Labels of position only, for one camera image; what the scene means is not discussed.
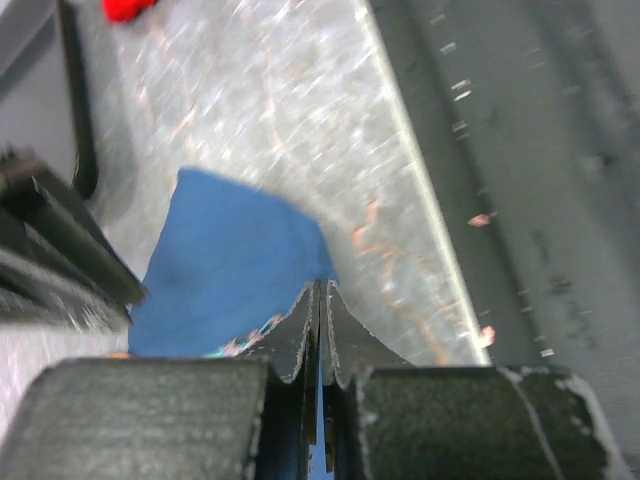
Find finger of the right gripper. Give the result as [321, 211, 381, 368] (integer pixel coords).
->
[1, 150, 146, 320]

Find blue paper napkin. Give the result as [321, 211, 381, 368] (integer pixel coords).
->
[128, 168, 337, 358]

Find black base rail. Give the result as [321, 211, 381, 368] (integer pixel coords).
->
[372, 1, 639, 471]

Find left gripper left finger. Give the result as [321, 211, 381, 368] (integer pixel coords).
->
[1, 283, 320, 479]

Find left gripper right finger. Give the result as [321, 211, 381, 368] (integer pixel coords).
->
[319, 280, 630, 479]

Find black plastic tray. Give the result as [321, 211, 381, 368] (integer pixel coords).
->
[1, 1, 98, 199]

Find red folded cloth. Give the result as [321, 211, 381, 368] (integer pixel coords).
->
[102, 0, 158, 24]

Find iridescent gold spoon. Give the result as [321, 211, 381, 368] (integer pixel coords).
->
[204, 314, 284, 358]

